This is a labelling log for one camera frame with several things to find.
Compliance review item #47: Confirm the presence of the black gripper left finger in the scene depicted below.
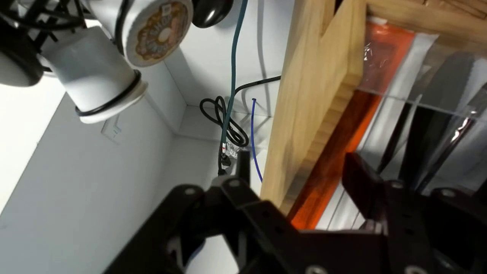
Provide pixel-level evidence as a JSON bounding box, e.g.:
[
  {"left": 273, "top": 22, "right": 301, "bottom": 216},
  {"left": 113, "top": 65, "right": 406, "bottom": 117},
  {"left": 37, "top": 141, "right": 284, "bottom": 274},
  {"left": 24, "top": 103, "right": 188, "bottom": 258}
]
[{"left": 104, "top": 176, "right": 305, "bottom": 274}]

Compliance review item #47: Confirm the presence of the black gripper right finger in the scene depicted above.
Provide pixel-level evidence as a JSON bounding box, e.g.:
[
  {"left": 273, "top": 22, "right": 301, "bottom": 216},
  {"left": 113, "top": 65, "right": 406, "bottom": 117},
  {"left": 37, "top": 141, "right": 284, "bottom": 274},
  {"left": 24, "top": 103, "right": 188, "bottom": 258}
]
[{"left": 305, "top": 153, "right": 487, "bottom": 274}]

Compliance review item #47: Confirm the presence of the wooden condiment rack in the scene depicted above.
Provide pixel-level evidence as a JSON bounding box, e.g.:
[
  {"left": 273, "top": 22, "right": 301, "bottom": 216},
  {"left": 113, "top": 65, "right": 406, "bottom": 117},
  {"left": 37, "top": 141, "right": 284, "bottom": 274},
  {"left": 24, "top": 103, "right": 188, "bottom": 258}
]
[{"left": 261, "top": 0, "right": 487, "bottom": 229}]

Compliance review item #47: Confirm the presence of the black cable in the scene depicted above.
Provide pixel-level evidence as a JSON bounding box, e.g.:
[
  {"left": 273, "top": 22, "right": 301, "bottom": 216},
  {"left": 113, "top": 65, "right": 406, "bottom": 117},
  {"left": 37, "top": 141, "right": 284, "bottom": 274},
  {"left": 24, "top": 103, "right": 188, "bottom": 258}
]
[{"left": 199, "top": 74, "right": 284, "bottom": 149}]

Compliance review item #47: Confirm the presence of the blue cable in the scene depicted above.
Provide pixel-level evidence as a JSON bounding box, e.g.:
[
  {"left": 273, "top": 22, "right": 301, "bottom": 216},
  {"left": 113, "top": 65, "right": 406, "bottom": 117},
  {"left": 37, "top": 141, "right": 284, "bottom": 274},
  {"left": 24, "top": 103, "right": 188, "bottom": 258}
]
[{"left": 249, "top": 97, "right": 266, "bottom": 182}]

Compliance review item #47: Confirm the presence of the green cable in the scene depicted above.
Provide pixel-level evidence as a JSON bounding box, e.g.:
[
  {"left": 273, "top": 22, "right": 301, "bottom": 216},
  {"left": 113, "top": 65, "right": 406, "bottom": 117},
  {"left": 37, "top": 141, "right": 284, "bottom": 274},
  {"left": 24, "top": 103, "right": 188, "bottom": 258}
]
[{"left": 218, "top": 0, "right": 250, "bottom": 173}]

